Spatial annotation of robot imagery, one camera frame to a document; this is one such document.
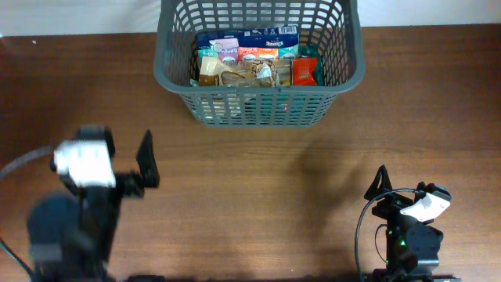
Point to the green Nescafe coffee bag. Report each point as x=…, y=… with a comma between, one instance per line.
x=312, y=52

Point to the blue tissue pack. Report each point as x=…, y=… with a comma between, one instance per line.
x=242, y=45

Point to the grey plastic lattice basket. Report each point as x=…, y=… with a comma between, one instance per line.
x=331, y=26

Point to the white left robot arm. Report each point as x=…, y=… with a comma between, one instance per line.
x=71, y=235

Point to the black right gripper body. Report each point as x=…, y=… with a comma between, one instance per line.
x=397, y=225

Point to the mint green snack wrapper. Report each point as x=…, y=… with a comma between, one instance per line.
x=194, y=83

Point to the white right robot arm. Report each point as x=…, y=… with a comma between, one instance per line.
x=412, y=243

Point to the beige brown snack bag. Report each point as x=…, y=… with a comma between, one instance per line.
x=214, y=72

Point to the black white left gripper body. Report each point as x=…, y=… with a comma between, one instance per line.
x=124, y=184

